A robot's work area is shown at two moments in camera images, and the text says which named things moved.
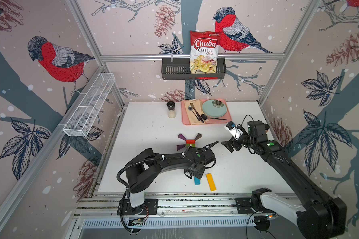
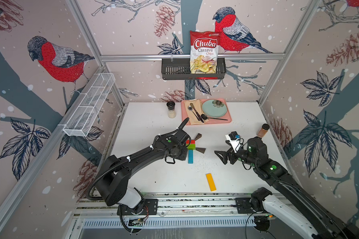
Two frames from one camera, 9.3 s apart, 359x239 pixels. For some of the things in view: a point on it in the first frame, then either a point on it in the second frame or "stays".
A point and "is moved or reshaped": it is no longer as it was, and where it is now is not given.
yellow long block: (211, 182) stays
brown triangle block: (198, 136) stays
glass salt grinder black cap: (171, 106) stays
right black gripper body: (244, 141) → (242, 156)
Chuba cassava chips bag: (204, 52) stays
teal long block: (197, 181) is moved or reshaped
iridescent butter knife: (192, 104) stays
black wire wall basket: (179, 69) stays
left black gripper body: (199, 174) → (182, 154)
